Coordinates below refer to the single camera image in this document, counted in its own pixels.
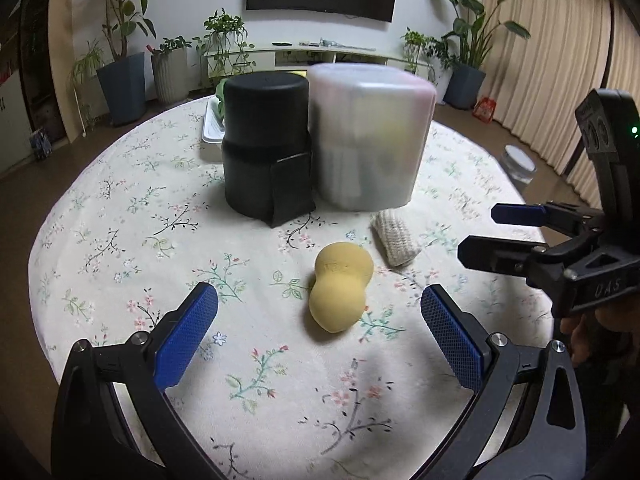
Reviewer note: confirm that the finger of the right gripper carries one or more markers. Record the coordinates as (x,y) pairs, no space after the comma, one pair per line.
(528,260)
(520,213)

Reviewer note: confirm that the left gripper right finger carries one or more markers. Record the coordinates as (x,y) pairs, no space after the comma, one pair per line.
(525,418)

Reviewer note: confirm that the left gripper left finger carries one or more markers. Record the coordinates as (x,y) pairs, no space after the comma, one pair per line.
(112,416)

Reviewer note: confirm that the grey knitted dishcloth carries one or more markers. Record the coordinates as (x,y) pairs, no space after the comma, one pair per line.
(399,243)

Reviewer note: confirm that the yellow makeup sponge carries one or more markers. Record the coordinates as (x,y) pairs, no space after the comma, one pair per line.
(342,273)

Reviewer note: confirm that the green microfiber cloth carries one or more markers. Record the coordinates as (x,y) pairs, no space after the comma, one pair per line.
(219,109)

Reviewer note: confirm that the person's hand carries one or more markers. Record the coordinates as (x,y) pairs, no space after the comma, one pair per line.
(614,328)

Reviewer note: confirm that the grey cylindrical trash bin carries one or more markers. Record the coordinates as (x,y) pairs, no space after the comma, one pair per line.
(518,166)

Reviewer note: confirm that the red box on floor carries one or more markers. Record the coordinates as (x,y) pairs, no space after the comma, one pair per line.
(484,109)

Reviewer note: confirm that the beige curtain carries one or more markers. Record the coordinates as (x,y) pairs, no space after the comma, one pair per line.
(574,46)

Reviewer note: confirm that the translucent plastic storage box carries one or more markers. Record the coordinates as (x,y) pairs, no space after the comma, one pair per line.
(368,125)

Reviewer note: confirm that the large plant in dark pot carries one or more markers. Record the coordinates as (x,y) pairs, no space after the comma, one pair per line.
(466,46)

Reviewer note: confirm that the floral white tablecloth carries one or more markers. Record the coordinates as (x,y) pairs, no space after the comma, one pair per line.
(269,394)

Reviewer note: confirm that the small hanging green plant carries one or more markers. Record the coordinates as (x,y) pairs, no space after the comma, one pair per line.
(417,47)

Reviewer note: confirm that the black cylindrical container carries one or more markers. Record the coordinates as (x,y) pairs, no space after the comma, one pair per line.
(267,149)

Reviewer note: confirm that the small dark floor box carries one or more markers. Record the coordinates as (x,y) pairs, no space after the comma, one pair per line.
(41,145)

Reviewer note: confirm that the white plastic tray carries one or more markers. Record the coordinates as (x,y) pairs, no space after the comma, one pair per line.
(212,131)

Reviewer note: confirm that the white TV console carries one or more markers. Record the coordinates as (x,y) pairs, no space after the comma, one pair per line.
(299,57)

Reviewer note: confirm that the leafy trailing plant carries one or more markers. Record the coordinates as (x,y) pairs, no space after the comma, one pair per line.
(223,48)

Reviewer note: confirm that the plant in ribbed grey pot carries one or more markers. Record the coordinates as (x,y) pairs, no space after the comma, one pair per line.
(170,70)

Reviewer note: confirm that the tall plant in blue pot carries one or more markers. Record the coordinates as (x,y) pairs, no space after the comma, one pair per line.
(122,81)

